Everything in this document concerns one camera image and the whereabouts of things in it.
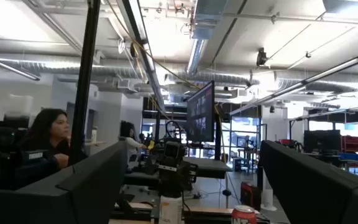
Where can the black computer monitor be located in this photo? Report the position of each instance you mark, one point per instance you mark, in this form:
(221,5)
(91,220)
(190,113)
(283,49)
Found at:
(200,112)
(322,140)

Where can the black ceiling projector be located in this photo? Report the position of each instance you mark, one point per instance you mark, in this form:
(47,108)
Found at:
(261,57)

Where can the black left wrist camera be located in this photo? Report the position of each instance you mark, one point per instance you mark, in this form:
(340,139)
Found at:
(171,150)

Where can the black vertical frame post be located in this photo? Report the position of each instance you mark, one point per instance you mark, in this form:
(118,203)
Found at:
(84,77)

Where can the silver ventilation duct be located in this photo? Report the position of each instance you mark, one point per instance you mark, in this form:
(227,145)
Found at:
(208,18)
(222,77)

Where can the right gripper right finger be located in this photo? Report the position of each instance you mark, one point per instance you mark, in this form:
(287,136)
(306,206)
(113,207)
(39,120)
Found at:
(322,193)

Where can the ceiling light strip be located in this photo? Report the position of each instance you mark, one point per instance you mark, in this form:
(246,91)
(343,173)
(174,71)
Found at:
(14,70)
(141,31)
(322,73)

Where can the red Fanta can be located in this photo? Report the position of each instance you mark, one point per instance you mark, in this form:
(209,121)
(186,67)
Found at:
(243,216)

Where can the red floor case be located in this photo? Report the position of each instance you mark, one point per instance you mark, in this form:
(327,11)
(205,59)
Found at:
(250,196)

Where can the red bin rack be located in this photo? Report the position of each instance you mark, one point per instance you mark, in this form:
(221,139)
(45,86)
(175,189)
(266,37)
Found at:
(356,144)

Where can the black desk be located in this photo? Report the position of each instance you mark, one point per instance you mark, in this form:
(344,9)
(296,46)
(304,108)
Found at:
(207,168)

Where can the person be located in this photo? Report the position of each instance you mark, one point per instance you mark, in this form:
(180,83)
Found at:
(126,129)
(50,130)

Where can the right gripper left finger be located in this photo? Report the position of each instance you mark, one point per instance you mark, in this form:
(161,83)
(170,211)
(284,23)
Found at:
(57,199)

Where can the white Celsius Tropical Vibe can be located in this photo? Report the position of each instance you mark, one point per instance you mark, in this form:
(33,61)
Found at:
(170,211)

